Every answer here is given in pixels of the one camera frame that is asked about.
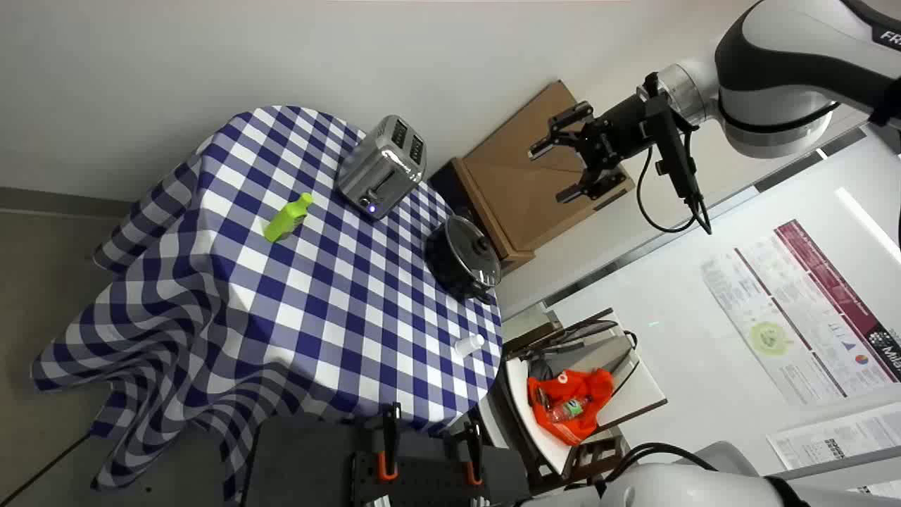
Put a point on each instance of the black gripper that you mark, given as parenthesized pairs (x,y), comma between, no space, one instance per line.
(621,131)

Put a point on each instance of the silver toaster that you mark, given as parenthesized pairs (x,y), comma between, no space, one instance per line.
(376,169)

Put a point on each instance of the cardboard box with dark band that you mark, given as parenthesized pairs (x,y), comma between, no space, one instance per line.
(535,177)

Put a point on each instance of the glass pot lid black knob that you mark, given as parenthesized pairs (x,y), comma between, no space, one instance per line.
(473,249)

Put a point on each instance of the black cooking pot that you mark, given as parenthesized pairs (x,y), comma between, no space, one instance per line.
(442,256)

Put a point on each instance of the black metal tools bundle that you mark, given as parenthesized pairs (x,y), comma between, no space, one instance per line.
(573,341)

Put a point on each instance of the white tray board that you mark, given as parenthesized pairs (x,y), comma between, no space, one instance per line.
(638,398)

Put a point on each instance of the poster with maroon stripe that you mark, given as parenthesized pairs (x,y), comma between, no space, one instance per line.
(835,299)

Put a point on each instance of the green plastic bottle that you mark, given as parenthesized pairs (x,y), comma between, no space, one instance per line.
(285,218)

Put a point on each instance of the blue white checked tablecloth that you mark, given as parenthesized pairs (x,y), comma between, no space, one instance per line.
(283,318)

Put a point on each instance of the white printed paper sheet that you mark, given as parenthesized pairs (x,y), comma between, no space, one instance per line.
(845,434)

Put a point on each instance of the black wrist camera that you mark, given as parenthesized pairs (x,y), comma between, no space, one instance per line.
(670,141)

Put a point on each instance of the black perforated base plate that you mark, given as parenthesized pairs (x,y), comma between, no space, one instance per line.
(423,473)

